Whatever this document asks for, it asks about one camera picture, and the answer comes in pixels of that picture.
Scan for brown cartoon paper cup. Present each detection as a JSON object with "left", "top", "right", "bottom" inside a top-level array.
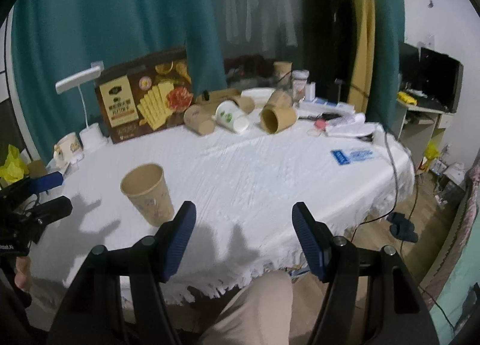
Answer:
[{"left": 120, "top": 164, "right": 175, "bottom": 227}]

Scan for brown paper cup lying left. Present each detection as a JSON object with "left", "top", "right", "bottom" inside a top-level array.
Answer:
[{"left": 183, "top": 105, "right": 216, "bottom": 136}]

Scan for brown paper cup lying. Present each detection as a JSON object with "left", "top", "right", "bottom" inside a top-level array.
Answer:
[
  {"left": 264, "top": 89, "right": 293, "bottom": 108},
  {"left": 183, "top": 105, "right": 216, "bottom": 136}
]

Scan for brown paper cup open front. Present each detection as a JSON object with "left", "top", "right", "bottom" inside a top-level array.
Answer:
[{"left": 260, "top": 106, "right": 297, "bottom": 135}]

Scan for white green paper cup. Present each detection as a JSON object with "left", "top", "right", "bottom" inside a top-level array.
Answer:
[{"left": 214, "top": 100, "right": 250, "bottom": 134}]

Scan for brown paper cup lying back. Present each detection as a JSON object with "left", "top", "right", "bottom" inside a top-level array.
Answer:
[{"left": 264, "top": 89, "right": 293, "bottom": 108}]

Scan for upright brown cup back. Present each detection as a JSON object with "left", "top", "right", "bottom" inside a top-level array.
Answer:
[{"left": 273, "top": 61, "right": 292, "bottom": 87}]

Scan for person's left hand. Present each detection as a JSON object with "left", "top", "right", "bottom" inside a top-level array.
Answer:
[{"left": 15, "top": 256, "right": 32, "bottom": 293}]

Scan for yellow plastic bag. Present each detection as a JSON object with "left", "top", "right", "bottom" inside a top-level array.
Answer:
[{"left": 0, "top": 144, "right": 29, "bottom": 184}]

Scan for white cartoon mug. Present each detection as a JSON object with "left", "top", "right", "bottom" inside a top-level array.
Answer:
[{"left": 53, "top": 132, "right": 85, "bottom": 168}]

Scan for white desk lamp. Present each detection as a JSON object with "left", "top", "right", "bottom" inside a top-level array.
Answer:
[{"left": 55, "top": 61, "right": 108, "bottom": 153}]

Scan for person's leg beige trousers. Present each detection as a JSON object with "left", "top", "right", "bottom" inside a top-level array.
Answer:
[{"left": 199, "top": 271, "right": 293, "bottom": 344}]

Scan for blue white packet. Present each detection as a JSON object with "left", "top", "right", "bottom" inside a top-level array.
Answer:
[{"left": 330, "top": 148, "right": 377, "bottom": 166}]

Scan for cracker box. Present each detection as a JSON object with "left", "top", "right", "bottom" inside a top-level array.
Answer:
[{"left": 94, "top": 47, "right": 194, "bottom": 144}]

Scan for white tablecloth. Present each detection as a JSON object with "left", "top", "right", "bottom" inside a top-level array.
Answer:
[{"left": 30, "top": 114, "right": 414, "bottom": 304}]

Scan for teal curtain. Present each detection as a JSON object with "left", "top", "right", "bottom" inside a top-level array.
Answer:
[{"left": 11, "top": 0, "right": 226, "bottom": 161}]

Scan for flat cardboard box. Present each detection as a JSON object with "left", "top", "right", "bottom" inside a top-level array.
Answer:
[{"left": 194, "top": 88, "right": 255, "bottom": 115}]

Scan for yellow curtain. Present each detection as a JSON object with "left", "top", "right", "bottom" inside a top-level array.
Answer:
[{"left": 348, "top": 0, "right": 375, "bottom": 112}]

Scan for black monitor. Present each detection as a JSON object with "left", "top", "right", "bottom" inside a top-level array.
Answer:
[{"left": 400, "top": 42, "right": 464, "bottom": 113}]

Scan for white lidded jar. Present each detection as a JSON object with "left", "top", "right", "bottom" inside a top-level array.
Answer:
[{"left": 291, "top": 69, "right": 309, "bottom": 102}]

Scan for black cable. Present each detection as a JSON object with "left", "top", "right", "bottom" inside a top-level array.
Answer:
[{"left": 348, "top": 130, "right": 421, "bottom": 244}]

